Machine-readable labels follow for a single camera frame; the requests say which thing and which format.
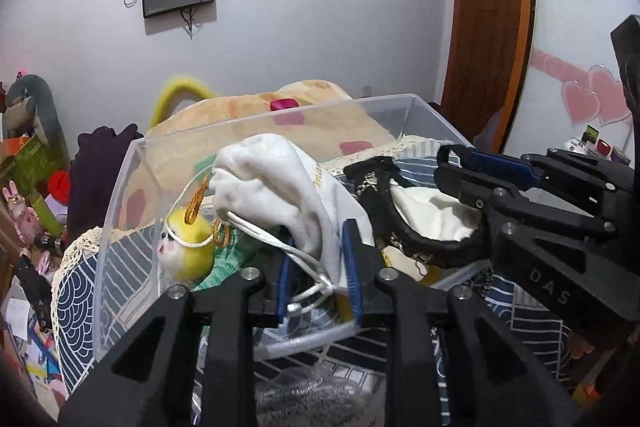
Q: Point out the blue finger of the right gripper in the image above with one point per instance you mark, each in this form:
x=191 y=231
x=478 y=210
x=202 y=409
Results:
x=471 y=188
x=505 y=168

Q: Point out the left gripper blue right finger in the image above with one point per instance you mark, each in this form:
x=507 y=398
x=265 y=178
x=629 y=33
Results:
x=351 y=249

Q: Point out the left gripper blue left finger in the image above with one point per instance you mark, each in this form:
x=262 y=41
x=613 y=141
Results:
x=285 y=286

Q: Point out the black trimmed white pouch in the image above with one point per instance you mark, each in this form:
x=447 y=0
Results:
x=423 y=223

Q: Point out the white drawstring bag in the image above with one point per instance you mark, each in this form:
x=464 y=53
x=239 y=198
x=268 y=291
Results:
x=265 y=182

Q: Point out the clear plastic storage bin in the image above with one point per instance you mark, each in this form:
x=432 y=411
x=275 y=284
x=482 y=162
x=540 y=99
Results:
x=129 y=277

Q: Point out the green knitted cloth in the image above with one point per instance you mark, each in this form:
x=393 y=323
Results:
x=230 y=259

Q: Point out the yellow plush toy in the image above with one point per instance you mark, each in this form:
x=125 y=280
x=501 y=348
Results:
x=190 y=239

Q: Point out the white wardrobe with hearts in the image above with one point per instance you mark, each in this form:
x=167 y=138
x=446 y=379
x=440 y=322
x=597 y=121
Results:
x=572 y=80

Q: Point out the silver glitter pouch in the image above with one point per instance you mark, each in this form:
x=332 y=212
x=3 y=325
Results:
x=306 y=396

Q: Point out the brown wooden door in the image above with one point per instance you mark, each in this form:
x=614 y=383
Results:
x=488 y=57

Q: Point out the beige plush blanket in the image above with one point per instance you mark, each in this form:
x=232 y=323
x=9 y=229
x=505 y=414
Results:
x=317 y=115

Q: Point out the blue wave pattern tablecloth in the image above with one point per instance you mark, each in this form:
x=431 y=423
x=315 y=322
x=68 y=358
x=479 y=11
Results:
x=360 y=357

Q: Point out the dark purple garment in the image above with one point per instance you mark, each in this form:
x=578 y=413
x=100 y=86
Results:
x=93 y=173

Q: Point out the pink rabbit plush toy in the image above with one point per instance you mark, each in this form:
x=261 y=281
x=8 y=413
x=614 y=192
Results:
x=25 y=220

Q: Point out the green cardboard box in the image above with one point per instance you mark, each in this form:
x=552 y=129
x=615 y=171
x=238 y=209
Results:
x=32 y=165

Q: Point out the grey green plush toy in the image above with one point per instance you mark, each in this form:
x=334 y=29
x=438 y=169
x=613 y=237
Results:
x=28 y=107

